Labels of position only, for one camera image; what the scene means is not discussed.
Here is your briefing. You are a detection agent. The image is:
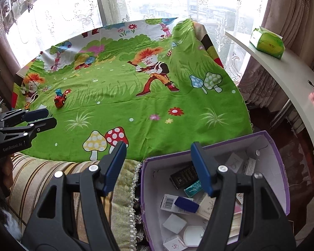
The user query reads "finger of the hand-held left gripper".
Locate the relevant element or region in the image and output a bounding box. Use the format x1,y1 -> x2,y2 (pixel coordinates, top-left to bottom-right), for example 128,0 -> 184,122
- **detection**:
0,117 -> 57,142
1,107 -> 50,126

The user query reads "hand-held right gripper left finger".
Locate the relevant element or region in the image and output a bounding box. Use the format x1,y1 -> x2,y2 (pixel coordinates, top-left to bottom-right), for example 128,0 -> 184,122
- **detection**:
22,141 -> 127,251

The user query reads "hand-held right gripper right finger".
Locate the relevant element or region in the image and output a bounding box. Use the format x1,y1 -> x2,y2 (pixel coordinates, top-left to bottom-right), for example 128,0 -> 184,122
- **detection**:
190,141 -> 296,251

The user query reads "dark grey box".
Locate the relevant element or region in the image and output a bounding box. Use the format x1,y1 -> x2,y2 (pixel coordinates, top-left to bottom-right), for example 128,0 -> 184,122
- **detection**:
170,163 -> 199,190

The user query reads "white box with ornament print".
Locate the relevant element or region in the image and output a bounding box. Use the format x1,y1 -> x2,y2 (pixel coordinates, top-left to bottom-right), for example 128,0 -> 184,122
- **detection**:
197,195 -> 216,221

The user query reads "white and blue box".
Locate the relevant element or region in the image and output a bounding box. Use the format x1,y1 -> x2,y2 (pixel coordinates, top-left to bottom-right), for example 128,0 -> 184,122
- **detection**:
160,194 -> 199,213

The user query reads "plain white square box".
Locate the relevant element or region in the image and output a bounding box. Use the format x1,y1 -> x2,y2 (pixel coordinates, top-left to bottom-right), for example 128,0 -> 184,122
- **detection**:
162,213 -> 187,234

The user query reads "purple cardboard box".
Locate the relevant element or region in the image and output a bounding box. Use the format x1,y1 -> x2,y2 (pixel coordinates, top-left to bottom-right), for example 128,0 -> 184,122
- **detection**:
141,131 -> 290,251

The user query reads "small white patterned box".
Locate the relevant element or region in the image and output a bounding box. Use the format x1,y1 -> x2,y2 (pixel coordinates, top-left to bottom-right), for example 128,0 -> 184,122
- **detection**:
163,237 -> 185,250

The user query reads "person's left hand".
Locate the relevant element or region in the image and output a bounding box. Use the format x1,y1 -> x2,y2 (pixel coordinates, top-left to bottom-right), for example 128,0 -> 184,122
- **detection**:
0,155 -> 14,197

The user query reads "striped cushion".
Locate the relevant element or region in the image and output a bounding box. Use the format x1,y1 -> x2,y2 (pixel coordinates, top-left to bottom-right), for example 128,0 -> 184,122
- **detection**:
8,152 -> 144,251

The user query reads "brown drape curtain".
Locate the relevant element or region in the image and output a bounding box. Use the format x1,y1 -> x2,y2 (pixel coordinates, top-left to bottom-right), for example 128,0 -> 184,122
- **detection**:
238,0 -> 314,110
0,13 -> 24,76

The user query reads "white fluffy fabric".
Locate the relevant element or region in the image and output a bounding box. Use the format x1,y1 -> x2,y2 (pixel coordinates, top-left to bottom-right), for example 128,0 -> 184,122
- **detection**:
0,206 -> 23,241

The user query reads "green cartoon printed cloth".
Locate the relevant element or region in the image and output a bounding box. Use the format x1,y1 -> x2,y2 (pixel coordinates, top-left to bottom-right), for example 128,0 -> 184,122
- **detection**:
12,18 -> 253,163

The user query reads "metal shelf leg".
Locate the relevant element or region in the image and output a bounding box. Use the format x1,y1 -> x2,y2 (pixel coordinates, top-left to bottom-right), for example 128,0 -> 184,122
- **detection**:
272,98 -> 292,130

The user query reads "white lace curtain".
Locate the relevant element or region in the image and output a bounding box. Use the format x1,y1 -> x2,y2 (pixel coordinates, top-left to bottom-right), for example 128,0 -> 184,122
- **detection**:
8,0 -> 271,84

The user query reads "white curved shelf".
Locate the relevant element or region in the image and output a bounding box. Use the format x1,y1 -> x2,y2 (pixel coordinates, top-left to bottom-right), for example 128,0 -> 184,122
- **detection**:
225,30 -> 314,241

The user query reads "green tissue pack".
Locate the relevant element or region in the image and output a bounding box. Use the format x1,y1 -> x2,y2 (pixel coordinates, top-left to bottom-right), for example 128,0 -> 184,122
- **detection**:
249,27 -> 286,59

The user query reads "window frame post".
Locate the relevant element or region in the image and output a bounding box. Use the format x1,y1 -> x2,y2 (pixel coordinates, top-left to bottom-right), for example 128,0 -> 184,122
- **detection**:
94,0 -> 131,25

